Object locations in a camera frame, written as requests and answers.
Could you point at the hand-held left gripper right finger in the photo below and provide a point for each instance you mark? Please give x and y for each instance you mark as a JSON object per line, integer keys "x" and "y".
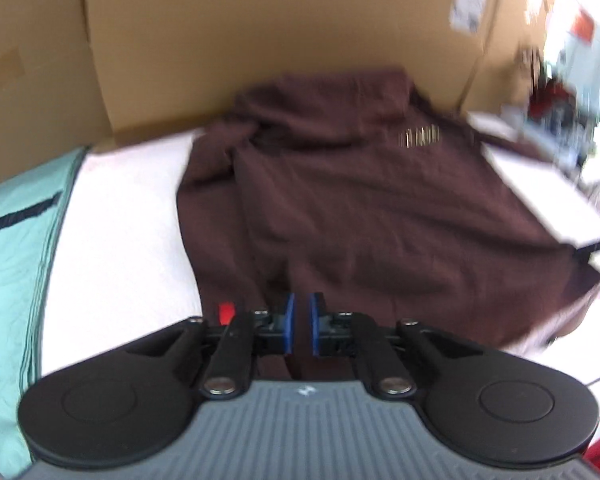
{"x": 314, "y": 325}

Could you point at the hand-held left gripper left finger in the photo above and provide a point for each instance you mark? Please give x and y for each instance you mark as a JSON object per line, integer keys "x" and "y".
{"x": 289, "y": 322}

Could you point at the dark brown polo shirt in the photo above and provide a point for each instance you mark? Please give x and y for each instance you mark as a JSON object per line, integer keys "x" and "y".
{"x": 355, "y": 200}

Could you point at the white terry towel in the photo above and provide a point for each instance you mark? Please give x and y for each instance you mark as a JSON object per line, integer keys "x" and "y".
{"x": 120, "y": 240}

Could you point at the white side table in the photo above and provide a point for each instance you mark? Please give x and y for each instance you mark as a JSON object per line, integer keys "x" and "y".
{"x": 540, "y": 195}

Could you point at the teal quilted blanket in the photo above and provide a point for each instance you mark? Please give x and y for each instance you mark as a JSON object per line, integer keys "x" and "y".
{"x": 10, "y": 270}

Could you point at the large cardboard box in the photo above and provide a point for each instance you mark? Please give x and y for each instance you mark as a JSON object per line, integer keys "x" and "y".
{"x": 280, "y": 20}

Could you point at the red black feather ornament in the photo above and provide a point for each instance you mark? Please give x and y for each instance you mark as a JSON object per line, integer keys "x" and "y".
{"x": 555, "y": 95}

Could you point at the white label with square code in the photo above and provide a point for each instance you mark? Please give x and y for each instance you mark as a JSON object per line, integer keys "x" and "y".
{"x": 466, "y": 19}

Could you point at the cardboard box with small label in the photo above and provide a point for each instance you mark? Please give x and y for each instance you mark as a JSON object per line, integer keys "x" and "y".
{"x": 30, "y": 85}

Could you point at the cardboard box with tape marks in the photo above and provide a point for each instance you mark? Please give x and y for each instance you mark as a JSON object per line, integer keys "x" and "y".
{"x": 510, "y": 10}

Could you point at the red wall calendar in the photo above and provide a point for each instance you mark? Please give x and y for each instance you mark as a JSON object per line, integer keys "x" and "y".
{"x": 582, "y": 25}

